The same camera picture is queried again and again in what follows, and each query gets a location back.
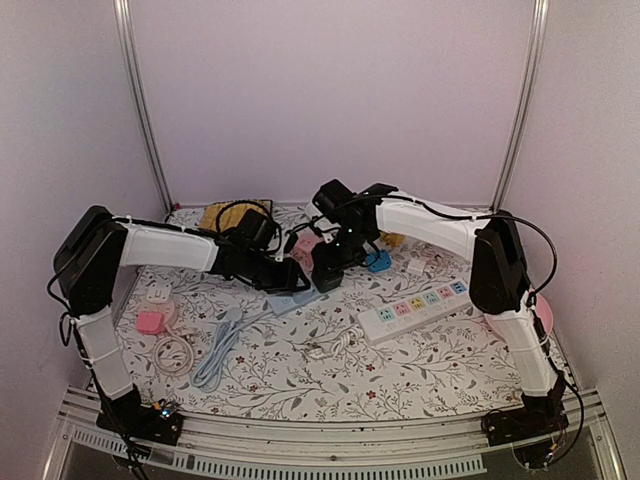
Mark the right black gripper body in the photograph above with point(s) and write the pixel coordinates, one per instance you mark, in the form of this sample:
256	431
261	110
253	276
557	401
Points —
348	250

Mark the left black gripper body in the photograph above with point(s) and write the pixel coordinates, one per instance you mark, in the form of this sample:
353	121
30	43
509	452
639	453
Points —
264	277

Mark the pink cube plug adapter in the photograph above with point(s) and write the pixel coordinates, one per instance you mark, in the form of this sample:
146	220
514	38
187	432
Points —
302	250

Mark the yellow cube plug adapter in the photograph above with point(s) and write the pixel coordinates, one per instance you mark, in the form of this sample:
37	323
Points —
392	240

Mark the light blue cube adapter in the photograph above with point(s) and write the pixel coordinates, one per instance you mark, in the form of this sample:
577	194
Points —
378	261

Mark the white long power strip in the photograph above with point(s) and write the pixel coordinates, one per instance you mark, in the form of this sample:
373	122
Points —
384	323

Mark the dark green cube socket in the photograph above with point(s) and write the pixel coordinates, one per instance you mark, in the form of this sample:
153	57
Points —
325	281

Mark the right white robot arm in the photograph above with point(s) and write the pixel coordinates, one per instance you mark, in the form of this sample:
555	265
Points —
499	283

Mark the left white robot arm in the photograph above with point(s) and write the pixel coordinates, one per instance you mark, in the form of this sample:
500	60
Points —
87	264

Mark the white plug adapter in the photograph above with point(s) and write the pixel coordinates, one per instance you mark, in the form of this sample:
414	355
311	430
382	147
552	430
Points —
159	293

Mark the pink square plug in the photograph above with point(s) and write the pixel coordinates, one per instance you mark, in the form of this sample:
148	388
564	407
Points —
150	322

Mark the black and tan mat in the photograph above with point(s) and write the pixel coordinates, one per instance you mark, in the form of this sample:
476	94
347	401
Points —
230	218

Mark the small white charger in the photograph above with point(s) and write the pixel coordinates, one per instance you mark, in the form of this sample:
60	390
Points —
416	267

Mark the pink round power strip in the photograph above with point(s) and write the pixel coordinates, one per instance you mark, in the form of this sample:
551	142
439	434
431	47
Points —
169	310

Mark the pink plastic plate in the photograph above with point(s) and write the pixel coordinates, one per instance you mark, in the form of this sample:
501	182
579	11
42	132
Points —
542	315

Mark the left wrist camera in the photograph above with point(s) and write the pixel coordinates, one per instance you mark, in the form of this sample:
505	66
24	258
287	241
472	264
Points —
287	243

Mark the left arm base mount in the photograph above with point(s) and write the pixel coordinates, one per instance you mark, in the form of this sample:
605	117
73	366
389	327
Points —
160	422

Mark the front aluminium rail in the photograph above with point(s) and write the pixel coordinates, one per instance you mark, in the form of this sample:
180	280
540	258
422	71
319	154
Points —
219	447

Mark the left aluminium frame post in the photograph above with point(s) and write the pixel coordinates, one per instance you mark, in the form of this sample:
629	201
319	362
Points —
124	25

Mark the aluminium frame post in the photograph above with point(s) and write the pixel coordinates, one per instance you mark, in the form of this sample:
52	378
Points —
534	53
124	25

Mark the right aluminium frame post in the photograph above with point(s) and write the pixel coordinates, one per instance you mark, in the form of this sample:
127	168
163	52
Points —
534	53

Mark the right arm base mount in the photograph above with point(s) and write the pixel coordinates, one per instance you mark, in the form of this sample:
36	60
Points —
539	416

